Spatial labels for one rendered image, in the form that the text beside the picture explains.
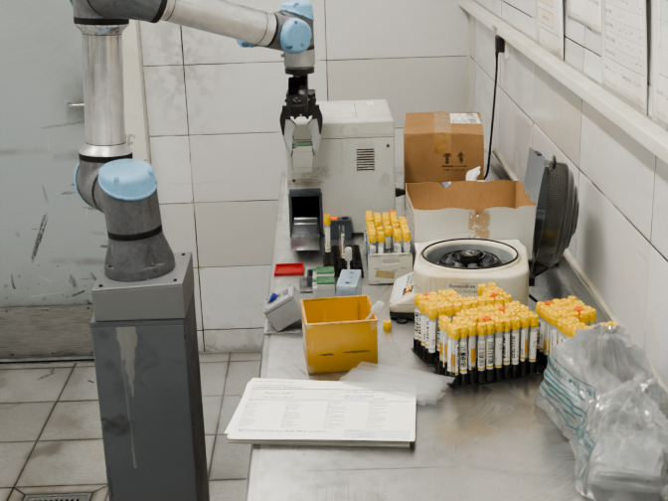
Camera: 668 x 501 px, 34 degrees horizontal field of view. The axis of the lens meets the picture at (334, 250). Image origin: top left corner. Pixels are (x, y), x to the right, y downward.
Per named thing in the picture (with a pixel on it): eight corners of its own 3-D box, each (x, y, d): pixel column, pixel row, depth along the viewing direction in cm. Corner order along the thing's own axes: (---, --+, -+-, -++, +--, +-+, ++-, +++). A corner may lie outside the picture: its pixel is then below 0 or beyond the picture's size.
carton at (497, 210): (404, 239, 276) (403, 181, 272) (517, 235, 277) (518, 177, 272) (413, 271, 253) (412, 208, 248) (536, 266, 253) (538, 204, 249)
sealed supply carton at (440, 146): (406, 168, 346) (405, 110, 340) (480, 168, 344) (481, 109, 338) (403, 194, 317) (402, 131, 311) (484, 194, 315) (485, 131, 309)
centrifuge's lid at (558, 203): (542, 143, 228) (582, 148, 227) (524, 256, 236) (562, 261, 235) (547, 169, 208) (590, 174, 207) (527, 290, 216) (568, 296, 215)
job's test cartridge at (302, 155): (294, 168, 268) (292, 143, 266) (313, 167, 268) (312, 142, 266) (293, 172, 264) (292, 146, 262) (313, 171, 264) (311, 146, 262)
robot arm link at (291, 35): (112, -45, 211) (321, 15, 239) (92, -47, 220) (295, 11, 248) (99, 15, 213) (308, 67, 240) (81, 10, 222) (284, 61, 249)
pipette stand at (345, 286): (336, 314, 229) (334, 268, 226) (369, 314, 228) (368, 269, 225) (330, 332, 219) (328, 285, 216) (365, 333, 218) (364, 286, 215)
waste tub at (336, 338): (301, 346, 213) (299, 298, 210) (370, 342, 214) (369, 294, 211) (306, 375, 200) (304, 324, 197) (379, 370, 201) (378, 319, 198)
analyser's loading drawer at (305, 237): (293, 226, 283) (292, 207, 282) (319, 225, 283) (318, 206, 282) (292, 250, 264) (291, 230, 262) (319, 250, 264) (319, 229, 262)
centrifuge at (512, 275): (396, 286, 244) (395, 234, 240) (531, 288, 240) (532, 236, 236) (386, 327, 221) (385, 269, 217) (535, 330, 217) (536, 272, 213)
